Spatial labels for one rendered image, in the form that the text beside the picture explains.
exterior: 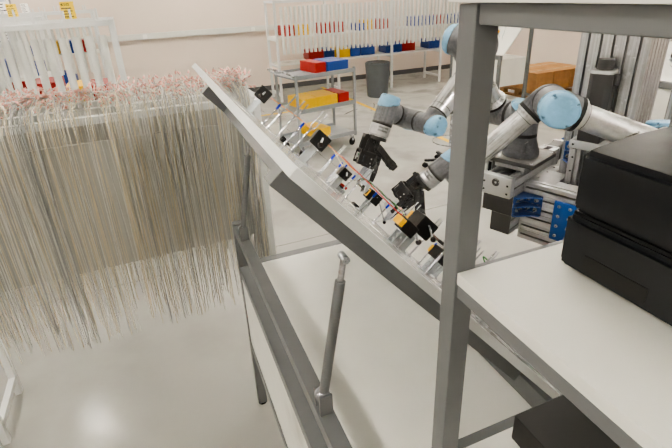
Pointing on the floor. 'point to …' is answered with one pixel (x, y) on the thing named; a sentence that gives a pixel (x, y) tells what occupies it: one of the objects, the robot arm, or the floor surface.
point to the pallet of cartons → (550, 72)
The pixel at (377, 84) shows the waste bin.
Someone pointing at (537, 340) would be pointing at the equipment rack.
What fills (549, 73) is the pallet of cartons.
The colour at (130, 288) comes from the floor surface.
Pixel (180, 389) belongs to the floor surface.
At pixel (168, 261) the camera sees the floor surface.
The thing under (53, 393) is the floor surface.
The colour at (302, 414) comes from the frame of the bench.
